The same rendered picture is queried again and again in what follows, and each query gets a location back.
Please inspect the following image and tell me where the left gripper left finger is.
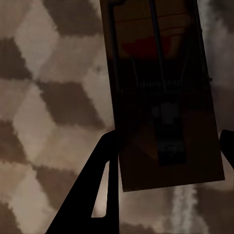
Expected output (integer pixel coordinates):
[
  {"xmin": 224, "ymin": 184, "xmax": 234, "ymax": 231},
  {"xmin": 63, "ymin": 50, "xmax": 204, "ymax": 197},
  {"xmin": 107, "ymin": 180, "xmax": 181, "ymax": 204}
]
[{"xmin": 46, "ymin": 129, "xmax": 119, "ymax": 234}]

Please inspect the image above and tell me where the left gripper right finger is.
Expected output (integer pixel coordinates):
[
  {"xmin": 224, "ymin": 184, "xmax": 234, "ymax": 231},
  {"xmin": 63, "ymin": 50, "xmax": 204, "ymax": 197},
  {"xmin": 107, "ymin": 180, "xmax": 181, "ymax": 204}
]
[{"xmin": 219, "ymin": 130, "xmax": 234, "ymax": 169}]

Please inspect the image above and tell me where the mousetrap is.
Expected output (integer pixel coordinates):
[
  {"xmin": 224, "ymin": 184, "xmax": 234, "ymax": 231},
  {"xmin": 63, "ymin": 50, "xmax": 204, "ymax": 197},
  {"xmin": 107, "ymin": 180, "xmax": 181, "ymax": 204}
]
[{"xmin": 99, "ymin": 0, "xmax": 225, "ymax": 192}]

